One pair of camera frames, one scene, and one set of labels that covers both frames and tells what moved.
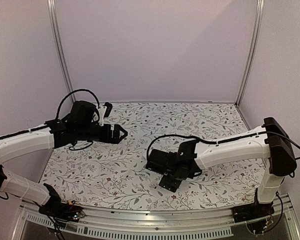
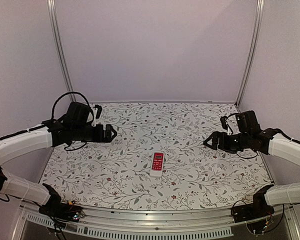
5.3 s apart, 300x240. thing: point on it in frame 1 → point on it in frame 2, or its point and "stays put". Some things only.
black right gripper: x=166 y=182 → x=220 y=140
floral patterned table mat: x=115 y=177 stays put
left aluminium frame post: x=53 y=17 stays put
